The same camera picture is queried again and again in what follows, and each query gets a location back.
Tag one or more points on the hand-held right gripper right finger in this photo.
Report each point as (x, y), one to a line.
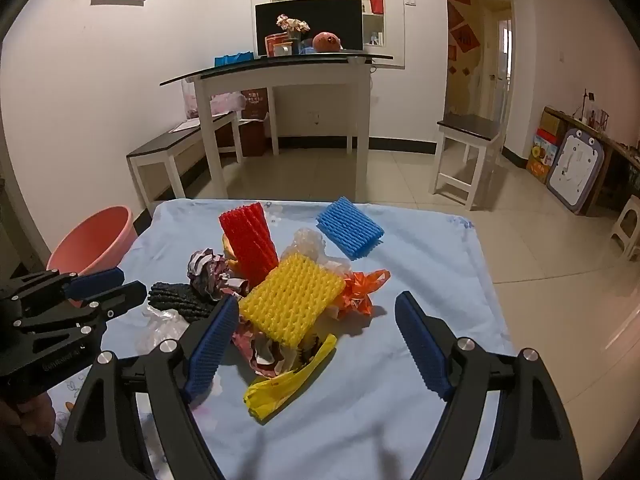
(425, 350)

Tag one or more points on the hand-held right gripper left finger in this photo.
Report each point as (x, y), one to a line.
(212, 345)

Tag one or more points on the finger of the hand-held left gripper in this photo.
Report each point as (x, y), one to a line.
(120, 300)
(95, 281)

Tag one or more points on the pink plastic bucket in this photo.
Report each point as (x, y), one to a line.
(95, 240)

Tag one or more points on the patterned wrapper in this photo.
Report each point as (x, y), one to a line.
(205, 270)
(265, 355)

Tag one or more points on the black foam net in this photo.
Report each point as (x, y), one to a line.
(175, 300)

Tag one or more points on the yellow plastic bag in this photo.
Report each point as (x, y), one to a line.
(280, 390)

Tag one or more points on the yellow foam net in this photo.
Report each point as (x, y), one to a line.
(290, 300)

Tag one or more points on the orange white plastic bag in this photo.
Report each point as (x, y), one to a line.
(357, 290)

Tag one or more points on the orange peel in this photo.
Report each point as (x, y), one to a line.
(230, 255)

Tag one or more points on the red scrub sponge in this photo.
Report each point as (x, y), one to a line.
(247, 240)

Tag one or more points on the clear bubble plastic bag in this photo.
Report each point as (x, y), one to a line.
(305, 245)

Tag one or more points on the blue foam net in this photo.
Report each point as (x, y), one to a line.
(350, 227)

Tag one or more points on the person's left hand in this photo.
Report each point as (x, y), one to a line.
(35, 412)

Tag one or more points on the light blue floral blanket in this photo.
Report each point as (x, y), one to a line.
(400, 260)

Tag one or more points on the white bench with dark top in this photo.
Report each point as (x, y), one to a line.
(160, 147)

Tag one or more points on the white paper sheet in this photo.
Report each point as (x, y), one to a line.
(186, 125)

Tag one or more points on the pink plastic bag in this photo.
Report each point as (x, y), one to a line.
(220, 102)

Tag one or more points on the colourful cardboard box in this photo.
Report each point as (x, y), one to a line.
(542, 157)

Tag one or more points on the white stool with dark top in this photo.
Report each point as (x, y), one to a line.
(467, 127)

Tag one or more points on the children's drawing board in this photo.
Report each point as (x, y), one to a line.
(575, 170)

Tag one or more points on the dark red box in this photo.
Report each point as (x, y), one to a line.
(255, 105)

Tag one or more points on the small white plastic stool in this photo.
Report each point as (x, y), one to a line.
(627, 225)

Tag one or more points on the brown cardboard box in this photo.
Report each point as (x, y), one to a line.
(550, 122)

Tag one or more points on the blue box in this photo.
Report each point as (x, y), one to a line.
(232, 58)

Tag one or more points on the white table with glass top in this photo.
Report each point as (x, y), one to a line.
(280, 77)

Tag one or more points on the wooden desk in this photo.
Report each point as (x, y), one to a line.
(615, 152)

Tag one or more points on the white door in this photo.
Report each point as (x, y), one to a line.
(497, 70)

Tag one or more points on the red tin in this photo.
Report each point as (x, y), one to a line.
(274, 42)

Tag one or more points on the red diamond paper decoration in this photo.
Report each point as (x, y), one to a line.
(465, 36)

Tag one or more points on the pink flower bunch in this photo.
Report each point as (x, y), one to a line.
(292, 24)

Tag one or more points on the white shelf cabinet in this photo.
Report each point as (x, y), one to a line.
(392, 10)

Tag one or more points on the red box on shelf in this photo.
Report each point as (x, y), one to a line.
(377, 5)

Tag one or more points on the black monitor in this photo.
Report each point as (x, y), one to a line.
(325, 15)

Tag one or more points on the wall outlet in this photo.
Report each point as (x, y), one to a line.
(315, 118)

